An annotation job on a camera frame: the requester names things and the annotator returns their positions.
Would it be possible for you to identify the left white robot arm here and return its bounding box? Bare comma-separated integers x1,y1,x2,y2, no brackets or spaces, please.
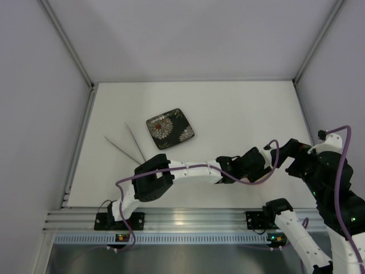
107,146,279,225

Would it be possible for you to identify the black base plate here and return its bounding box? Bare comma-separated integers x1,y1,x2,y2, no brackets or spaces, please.
94,212,145,231
245,211,270,231

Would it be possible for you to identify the black patterned square plate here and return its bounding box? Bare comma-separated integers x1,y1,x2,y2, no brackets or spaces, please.
146,108,195,150

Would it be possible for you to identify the aluminium mounting rail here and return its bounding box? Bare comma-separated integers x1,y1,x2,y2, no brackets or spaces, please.
42,207,354,232

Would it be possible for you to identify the cream round lid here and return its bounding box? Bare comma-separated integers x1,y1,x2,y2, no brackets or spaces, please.
244,167,272,184

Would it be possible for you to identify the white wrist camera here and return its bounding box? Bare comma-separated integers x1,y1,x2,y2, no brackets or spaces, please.
259,145,279,170
316,130,343,154

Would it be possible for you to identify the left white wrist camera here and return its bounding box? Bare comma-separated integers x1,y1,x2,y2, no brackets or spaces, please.
259,145,279,170

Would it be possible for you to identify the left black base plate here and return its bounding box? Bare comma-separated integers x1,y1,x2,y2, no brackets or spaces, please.
94,212,145,231

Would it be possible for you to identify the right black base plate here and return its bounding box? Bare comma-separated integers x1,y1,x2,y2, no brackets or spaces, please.
245,211,270,231

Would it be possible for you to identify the slotted grey cable duct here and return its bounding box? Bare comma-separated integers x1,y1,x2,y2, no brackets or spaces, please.
54,232,286,245

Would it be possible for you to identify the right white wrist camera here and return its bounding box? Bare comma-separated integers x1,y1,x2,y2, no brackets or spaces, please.
316,130,343,154

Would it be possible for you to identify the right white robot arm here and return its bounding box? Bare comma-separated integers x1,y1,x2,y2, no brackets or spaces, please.
262,133,364,273

